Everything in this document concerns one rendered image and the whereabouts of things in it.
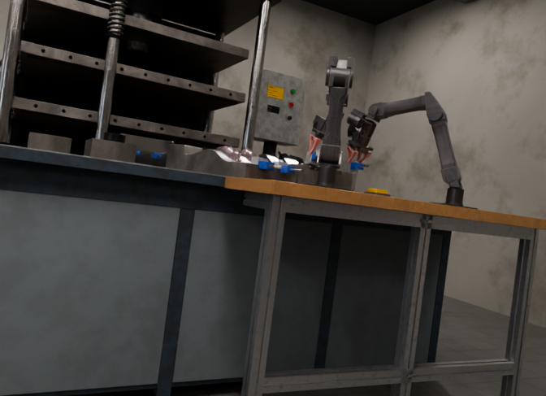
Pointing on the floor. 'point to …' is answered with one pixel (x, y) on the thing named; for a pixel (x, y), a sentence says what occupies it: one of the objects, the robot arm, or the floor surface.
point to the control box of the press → (279, 110)
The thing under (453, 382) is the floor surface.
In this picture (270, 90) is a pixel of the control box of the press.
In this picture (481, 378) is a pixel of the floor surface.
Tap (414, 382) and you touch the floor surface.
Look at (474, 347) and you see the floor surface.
